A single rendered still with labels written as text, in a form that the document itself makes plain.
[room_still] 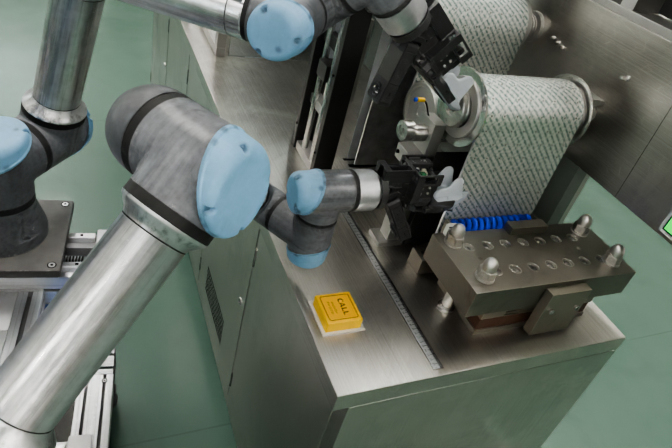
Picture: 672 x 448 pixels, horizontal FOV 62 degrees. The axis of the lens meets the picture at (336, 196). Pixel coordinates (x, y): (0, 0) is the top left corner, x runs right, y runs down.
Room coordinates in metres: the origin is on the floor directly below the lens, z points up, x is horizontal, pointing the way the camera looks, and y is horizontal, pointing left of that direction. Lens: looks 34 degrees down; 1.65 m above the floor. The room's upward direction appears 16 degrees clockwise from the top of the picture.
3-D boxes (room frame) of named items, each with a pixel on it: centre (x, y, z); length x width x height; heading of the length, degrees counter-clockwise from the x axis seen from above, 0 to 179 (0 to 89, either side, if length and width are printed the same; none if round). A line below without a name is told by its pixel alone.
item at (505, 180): (1.00, -0.32, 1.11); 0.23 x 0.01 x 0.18; 120
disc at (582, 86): (1.12, -0.40, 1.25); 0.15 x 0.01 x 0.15; 30
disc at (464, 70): (0.99, -0.18, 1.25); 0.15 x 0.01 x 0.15; 30
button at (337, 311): (0.73, -0.06, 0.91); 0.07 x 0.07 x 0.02; 30
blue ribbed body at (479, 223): (0.98, -0.33, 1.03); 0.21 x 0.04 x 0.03; 120
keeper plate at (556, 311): (0.84, -0.47, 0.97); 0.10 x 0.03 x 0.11; 120
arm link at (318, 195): (0.80, 0.02, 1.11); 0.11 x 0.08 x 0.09; 120
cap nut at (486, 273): (0.80, -0.29, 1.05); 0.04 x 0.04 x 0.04
